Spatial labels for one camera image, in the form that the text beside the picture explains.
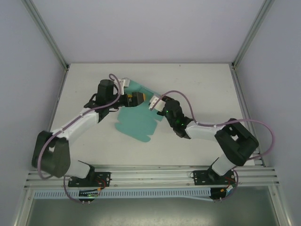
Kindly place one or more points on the grey metal panel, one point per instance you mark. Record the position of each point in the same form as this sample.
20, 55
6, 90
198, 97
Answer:
150, 214

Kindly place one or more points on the aluminium table side rail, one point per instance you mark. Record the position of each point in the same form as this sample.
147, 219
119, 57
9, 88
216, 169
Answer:
54, 115
244, 106

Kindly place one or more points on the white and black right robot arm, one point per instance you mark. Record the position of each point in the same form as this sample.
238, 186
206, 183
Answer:
204, 131

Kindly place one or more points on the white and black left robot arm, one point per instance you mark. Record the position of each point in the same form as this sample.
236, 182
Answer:
80, 128

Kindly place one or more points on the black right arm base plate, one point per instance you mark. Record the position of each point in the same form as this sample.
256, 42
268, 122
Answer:
200, 176

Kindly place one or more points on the aluminium frame post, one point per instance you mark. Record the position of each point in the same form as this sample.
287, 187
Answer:
47, 33
251, 33

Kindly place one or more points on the teal paper box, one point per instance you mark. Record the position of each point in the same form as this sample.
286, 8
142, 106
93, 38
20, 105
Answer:
136, 122

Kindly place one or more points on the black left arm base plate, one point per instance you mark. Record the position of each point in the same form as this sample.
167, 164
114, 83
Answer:
105, 175

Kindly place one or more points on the black controller board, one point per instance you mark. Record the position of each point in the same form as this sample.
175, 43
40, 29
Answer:
87, 199
218, 195

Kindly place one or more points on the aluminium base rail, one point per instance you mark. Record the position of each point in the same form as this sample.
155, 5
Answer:
150, 175

